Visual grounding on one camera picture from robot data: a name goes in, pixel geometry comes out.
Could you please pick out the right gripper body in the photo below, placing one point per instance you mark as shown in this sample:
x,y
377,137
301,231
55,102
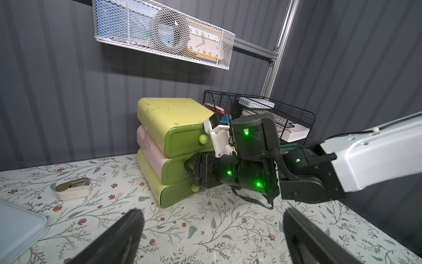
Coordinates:
x,y
208,171

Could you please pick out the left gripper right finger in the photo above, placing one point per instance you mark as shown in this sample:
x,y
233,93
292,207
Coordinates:
x,y
308,244

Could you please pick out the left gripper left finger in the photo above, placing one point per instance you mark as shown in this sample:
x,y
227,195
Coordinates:
x,y
118,244

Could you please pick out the green yellow drawer cabinet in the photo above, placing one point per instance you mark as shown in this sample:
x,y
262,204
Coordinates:
x,y
171,131

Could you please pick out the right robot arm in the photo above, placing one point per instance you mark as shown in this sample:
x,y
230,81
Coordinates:
x,y
247,155

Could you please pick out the beige stapler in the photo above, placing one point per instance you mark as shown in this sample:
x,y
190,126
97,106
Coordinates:
x,y
74,189

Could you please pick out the grey plastic lid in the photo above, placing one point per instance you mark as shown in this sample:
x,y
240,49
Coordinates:
x,y
20,229

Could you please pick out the yellow white clock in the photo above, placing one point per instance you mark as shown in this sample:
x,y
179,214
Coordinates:
x,y
205,42

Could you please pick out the grey tape roll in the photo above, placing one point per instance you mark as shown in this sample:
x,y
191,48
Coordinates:
x,y
170,32

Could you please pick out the blue box in basket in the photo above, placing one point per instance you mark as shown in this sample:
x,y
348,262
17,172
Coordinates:
x,y
124,20

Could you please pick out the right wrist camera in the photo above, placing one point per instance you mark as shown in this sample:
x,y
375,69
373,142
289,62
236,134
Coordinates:
x,y
219,134

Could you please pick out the black wire desk organizer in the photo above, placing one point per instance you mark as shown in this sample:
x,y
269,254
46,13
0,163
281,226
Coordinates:
x,y
227,103

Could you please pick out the white wire wall basket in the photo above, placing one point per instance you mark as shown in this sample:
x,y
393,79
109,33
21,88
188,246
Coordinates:
x,y
151,27

